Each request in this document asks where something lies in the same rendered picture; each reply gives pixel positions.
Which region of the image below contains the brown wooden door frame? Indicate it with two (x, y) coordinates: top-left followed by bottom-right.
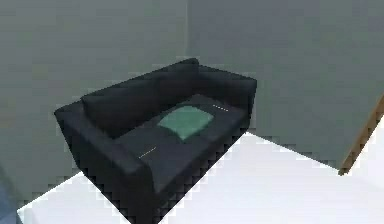
(337, 94), (384, 177)

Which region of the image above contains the green cushion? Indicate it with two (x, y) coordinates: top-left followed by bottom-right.
(157, 105), (215, 142)

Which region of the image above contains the black sofa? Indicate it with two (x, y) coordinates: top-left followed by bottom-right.
(53, 57), (258, 224)

